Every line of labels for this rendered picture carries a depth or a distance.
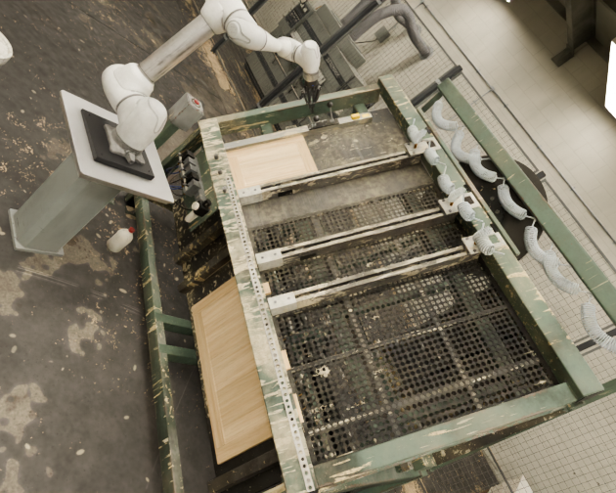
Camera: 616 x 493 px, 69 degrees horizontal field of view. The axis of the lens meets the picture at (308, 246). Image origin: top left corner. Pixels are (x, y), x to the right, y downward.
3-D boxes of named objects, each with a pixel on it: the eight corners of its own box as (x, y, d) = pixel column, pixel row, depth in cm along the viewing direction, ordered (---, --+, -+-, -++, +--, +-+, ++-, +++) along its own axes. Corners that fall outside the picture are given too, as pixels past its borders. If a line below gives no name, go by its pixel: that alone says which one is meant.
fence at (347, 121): (224, 148, 278) (223, 143, 275) (369, 116, 291) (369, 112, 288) (226, 154, 275) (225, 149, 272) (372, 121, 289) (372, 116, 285)
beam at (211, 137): (200, 133, 295) (197, 120, 286) (219, 129, 297) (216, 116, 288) (288, 503, 174) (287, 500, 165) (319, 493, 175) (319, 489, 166)
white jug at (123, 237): (105, 238, 281) (124, 220, 274) (119, 243, 288) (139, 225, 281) (106, 250, 276) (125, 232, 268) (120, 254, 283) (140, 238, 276)
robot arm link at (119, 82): (109, 111, 203) (86, 74, 207) (129, 123, 219) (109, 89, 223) (243, 3, 193) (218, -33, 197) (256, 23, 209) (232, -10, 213)
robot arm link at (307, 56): (324, 67, 253) (306, 59, 258) (324, 41, 240) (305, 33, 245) (311, 76, 248) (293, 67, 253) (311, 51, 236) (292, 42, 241)
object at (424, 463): (365, 344, 263) (498, 270, 232) (376, 348, 274) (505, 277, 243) (414, 471, 224) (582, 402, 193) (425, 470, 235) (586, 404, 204)
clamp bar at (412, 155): (238, 196, 255) (231, 165, 236) (430, 150, 272) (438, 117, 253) (242, 208, 250) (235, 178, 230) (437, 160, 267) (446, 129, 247)
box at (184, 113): (166, 111, 274) (186, 91, 267) (182, 120, 283) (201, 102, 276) (169, 123, 267) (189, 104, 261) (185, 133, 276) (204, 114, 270)
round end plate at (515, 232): (394, 201, 313) (500, 128, 284) (398, 203, 317) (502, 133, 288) (446, 297, 269) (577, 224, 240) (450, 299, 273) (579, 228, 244)
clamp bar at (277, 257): (255, 258, 231) (249, 231, 211) (465, 204, 248) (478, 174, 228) (260, 274, 225) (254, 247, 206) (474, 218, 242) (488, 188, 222)
